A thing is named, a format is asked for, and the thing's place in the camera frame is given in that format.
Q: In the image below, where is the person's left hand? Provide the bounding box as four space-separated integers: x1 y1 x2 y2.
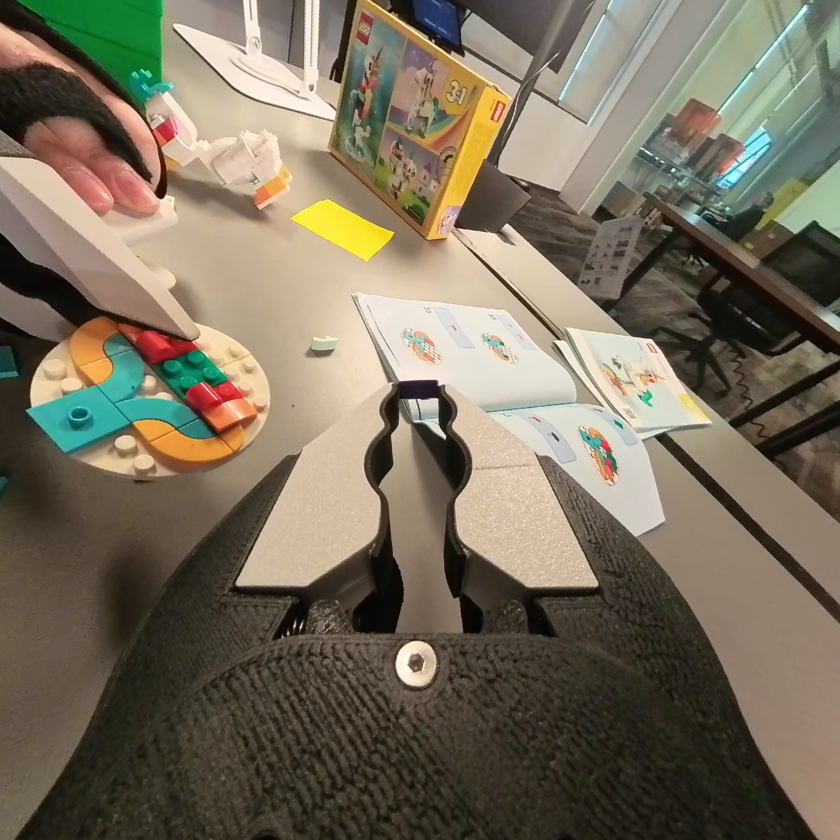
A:
0 16 166 216

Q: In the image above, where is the open lego instruction booklet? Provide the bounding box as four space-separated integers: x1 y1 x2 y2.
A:
352 292 665 536

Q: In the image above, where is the yellow sticky note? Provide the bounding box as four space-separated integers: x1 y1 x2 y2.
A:
290 200 395 262

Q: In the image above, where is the black office chair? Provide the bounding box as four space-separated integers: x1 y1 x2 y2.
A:
689 220 840 395

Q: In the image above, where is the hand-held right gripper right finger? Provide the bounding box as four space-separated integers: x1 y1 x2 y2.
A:
438 382 599 599

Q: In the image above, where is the green plastic bin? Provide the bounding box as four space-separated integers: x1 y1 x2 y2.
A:
39 0 164 106

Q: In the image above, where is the shelf with boxes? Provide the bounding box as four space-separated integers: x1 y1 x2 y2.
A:
633 98 750 193

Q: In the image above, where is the black coiled cable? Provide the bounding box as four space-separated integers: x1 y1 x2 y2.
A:
727 354 770 448

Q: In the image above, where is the white lego unicorn model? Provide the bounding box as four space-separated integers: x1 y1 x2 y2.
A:
130 69 294 211

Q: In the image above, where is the dark standing panel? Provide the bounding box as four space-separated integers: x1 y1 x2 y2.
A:
453 157 531 232

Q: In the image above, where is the brown office desk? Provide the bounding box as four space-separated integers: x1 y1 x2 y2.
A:
646 197 840 358

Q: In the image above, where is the instruction booklet with picture cover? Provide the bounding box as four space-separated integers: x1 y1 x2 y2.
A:
564 327 713 434

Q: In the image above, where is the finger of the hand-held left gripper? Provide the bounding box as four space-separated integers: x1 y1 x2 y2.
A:
0 156 199 341
0 285 74 343

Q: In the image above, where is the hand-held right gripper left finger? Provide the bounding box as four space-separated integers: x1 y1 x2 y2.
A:
235 382 403 599

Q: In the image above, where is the yellow lego set box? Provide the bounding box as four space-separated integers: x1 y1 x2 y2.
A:
327 0 513 242

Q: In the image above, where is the printed paper sheet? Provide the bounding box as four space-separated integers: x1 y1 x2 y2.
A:
577 215 645 300

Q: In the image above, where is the white stand with flat base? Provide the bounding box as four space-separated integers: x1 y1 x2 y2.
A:
172 0 340 122

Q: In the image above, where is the colourful lego plate model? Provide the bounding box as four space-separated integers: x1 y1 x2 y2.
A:
26 315 271 475

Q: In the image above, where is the black monitor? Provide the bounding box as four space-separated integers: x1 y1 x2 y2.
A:
410 0 464 51

